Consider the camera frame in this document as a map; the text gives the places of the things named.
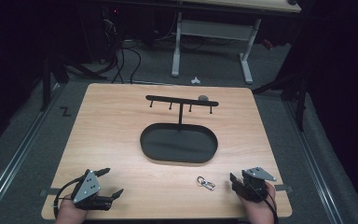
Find silver keychain carabiner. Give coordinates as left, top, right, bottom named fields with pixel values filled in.
left=196, top=175, right=217, bottom=191

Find black key rack with tray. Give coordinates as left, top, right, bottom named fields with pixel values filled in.
left=139, top=94, right=220, bottom=164

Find grey tape strip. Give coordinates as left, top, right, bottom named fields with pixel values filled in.
left=274, top=184, right=294, bottom=193
left=39, top=188, right=63, bottom=198

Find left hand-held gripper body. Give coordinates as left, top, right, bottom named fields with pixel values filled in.
left=71, top=169, right=114, bottom=212

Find metal floor rail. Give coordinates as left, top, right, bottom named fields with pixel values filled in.
left=283, top=101, right=347, bottom=224
left=0, top=83, right=67, bottom=216

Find person's left hand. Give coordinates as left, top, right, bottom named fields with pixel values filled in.
left=54, top=194, right=90, bottom=224

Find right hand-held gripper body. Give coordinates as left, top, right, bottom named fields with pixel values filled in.
left=238, top=166, right=278, bottom=203

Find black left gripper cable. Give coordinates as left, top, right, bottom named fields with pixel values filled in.
left=52, top=176, right=86, bottom=219

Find white metal frame desk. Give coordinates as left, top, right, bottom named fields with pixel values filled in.
left=171, top=0, right=303, bottom=85

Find black floor cables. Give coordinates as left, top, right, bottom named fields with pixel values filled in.
left=101, top=18, right=143, bottom=85

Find black metal stand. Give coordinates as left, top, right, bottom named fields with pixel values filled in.
left=251, top=62, right=310, bottom=133
left=39, top=49, right=108, bottom=113

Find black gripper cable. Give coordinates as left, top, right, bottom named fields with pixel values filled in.
left=52, top=176, right=86, bottom=219
left=260, top=186, right=280, bottom=224

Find person's right hand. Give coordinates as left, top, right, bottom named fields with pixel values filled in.
left=238, top=181, right=278, bottom=224

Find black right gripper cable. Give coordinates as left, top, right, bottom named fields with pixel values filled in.
left=260, top=186, right=280, bottom=224

